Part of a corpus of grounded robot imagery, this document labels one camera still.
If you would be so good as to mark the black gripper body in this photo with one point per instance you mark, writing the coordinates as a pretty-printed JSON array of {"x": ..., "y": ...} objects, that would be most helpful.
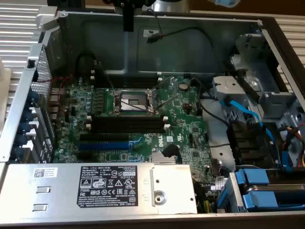
[{"x": 128, "y": 3}]

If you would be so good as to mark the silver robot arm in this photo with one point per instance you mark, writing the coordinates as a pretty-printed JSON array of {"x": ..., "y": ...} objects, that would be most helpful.
[{"x": 166, "y": 7}]

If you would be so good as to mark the grey metal PC case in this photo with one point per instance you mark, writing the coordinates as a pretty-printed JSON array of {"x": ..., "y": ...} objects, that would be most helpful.
[{"x": 95, "y": 40}]

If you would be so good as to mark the black box behind case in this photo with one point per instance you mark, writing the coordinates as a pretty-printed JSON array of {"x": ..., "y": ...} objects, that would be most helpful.
[{"x": 66, "y": 2}]

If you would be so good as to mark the thin metal locking lever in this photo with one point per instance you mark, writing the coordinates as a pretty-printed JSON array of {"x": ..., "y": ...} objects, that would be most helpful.
[
  {"x": 135, "y": 105},
  {"x": 109, "y": 80}
]

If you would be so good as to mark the metal socket cover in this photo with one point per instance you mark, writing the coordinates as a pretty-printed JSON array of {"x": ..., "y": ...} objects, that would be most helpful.
[{"x": 166, "y": 82}]

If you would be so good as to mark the CPU socket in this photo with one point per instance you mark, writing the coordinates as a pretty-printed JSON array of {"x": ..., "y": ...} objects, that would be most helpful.
[{"x": 126, "y": 96}]

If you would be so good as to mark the silver coin cell battery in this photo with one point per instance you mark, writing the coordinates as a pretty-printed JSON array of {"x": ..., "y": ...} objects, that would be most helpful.
[{"x": 183, "y": 86}]

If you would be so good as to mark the metal rear port blocks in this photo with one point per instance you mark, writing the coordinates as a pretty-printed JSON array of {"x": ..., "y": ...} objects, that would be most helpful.
[{"x": 56, "y": 95}]

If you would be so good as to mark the green Dell motherboard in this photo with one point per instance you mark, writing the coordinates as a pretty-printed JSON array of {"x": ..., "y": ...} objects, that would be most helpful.
[{"x": 181, "y": 119}]

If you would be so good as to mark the blue card retention clip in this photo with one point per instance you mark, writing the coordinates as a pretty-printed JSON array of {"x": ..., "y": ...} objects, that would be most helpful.
[
  {"x": 21, "y": 140},
  {"x": 18, "y": 152},
  {"x": 28, "y": 115},
  {"x": 33, "y": 98},
  {"x": 24, "y": 128}
]

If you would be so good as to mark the blue expansion slot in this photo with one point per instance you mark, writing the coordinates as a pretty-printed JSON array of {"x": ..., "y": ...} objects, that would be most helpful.
[{"x": 104, "y": 146}]

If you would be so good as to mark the grey metal drive cage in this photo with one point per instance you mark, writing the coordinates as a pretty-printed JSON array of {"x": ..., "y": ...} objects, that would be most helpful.
[{"x": 252, "y": 64}]

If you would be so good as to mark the black diagonal bar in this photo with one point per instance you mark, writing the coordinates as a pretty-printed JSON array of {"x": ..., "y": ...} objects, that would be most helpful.
[{"x": 247, "y": 87}]

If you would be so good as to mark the silver finned heat sink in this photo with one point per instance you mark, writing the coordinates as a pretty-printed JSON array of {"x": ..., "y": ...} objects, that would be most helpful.
[{"x": 158, "y": 158}]

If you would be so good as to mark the short black expansion slot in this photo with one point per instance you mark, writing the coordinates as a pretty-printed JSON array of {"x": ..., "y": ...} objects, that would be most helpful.
[{"x": 84, "y": 156}]

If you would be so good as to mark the silver power supply unit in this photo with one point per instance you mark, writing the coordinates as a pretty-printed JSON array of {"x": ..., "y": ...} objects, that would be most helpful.
[{"x": 59, "y": 190}]

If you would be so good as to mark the blue plastic disk carrier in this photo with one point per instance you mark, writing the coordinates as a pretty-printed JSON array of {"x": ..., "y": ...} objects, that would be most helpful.
[
  {"x": 255, "y": 176},
  {"x": 259, "y": 200}
]

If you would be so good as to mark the grey disk bay frame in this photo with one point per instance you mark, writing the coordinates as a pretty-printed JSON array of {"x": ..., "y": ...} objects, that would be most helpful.
[{"x": 232, "y": 190}]

